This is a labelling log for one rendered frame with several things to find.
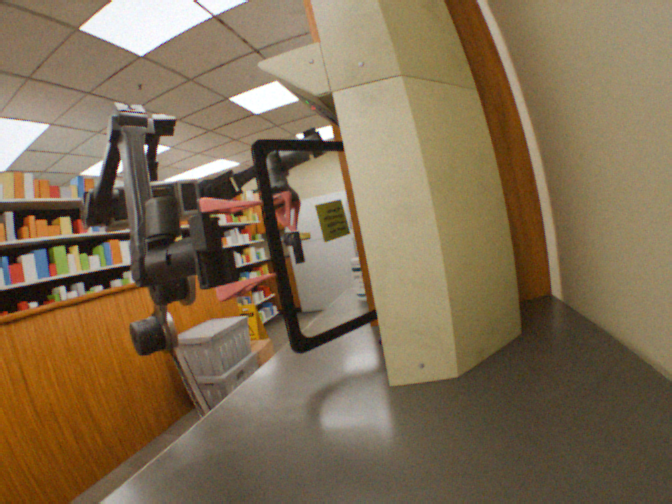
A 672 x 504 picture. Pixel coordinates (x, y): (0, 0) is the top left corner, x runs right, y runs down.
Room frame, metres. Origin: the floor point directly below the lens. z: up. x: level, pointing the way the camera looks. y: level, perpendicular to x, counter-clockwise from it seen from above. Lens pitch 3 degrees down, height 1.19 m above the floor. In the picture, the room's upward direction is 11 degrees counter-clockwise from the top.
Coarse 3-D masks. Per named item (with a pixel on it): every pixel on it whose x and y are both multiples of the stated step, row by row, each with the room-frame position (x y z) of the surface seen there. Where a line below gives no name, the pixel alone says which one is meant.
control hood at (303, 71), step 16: (304, 48) 0.53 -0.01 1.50; (320, 48) 0.53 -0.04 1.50; (272, 64) 0.55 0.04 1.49; (288, 64) 0.54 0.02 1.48; (304, 64) 0.54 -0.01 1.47; (320, 64) 0.53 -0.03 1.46; (288, 80) 0.55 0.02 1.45; (304, 80) 0.54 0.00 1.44; (320, 80) 0.53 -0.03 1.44; (304, 96) 0.63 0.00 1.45; (320, 96) 0.54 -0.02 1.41; (336, 112) 0.63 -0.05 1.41
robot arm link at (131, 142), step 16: (112, 128) 0.64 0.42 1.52; (128, 128) 0.66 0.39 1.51; (144, 128) 0.69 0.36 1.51; (128, 144) 0.64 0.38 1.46; (144, 144) 0.68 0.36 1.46; (128, 160) 0.62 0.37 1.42; (144, 160) 0.65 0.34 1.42; (128, 176) 0.61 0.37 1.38; (144, 176) 0.63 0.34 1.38; (128, 192) 0.60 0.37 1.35; (144, 192) 0.61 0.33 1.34; (128, 208) 0.60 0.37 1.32; (144, 208) 0.59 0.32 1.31; (144, 224) 0.57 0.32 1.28
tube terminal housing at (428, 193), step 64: (320, 0) 0.52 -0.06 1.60; (384, 0) 0.51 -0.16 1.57; (384, 64) 0.50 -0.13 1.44; (448, 64) 0.56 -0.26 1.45; (384, 128) 0.51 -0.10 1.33; (448, 128) 0.54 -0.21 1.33; (384, 192) 0.52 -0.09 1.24; (448, 192) 0.52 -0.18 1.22; (384, 256) 0.52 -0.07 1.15; (448, 256) 0.51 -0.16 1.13; (512, 256) 0.60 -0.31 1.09; (384, 320) 0.53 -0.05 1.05; (448, 320) 0.50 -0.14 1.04; (512, 320) 0.58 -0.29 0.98
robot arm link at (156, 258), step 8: (152, 240) 0.50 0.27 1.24; (160, 240) 0.51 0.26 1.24; (168, 240) 0.52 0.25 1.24; (152, 248) 0.51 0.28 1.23; (160, 248) 0.49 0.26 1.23; (152, 256) 0.49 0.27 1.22; (160, 256) 0.48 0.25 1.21; (168, 256) 0.49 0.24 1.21; (152, 264) 0.49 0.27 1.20; (160, 264) 0.48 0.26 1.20; (168, 264) 0.48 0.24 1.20; (152, 272) 0.49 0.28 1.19; (160, 272) 0.49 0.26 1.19; (168, 272) 0.49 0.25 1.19; (160, 280) 0.50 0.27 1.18; (168, 280) 0.51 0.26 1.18
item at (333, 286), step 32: (288, 160) 0.67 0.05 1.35; (320, 160) 0.73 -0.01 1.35; (288, 192) 0.66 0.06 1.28; (320, 192) 0.71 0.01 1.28; (352, 192) 0.78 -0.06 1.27; (288, 224) 0.65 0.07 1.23; (320, 224) 0.70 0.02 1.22; (352, 224) 0.76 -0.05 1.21; (288, 256) 0.64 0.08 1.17; (320, 256) 0.69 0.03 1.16; (352, 256) 0.75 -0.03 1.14; (320, 288) 0.68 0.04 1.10; (352, 288) 0.74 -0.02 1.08; (320, 320) 0.67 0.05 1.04
